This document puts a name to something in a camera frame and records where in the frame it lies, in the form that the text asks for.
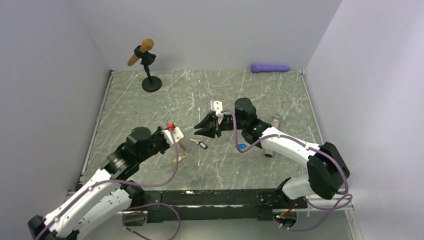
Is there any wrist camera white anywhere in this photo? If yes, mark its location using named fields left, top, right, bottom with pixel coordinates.
left=161, top=123, right=185, bottom=147
left=207, top=100, right=224, bottom=119

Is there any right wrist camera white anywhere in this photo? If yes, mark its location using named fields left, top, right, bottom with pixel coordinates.
left=207, top=100, right=224, bottom=119

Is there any black microphone stand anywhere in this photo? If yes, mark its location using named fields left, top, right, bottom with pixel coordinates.
left=142, top=65, right=162, bottom=93

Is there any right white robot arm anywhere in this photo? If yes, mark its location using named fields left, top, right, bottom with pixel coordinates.
left=194, top=97, right=350, bottom=208

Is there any red handled metal keyring holder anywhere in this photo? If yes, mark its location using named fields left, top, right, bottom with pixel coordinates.
left=178, top=141, right=188, bottom=155

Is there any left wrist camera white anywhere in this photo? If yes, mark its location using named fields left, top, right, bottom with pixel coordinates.
left=161, top=123, right=185, bottom=147

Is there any brown microphone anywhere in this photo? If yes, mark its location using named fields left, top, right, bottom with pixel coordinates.
left=127, top=38, right=156, bottom=67

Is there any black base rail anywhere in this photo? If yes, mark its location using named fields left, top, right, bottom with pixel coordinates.
left=126, top=188, right=307, bottom=223

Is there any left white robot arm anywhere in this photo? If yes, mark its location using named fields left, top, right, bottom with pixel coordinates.
left=27, top=124, right=184, bottom=240

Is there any purple cylinder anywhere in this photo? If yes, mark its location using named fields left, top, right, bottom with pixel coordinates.
left=250, top=63, right=291, bottom=73

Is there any yellow tagged key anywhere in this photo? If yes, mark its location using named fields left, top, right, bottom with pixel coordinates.
left=173, top=153, right=189, bottom=164

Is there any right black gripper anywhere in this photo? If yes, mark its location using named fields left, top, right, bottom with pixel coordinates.
left=194, top=113, right=247, bottom=139

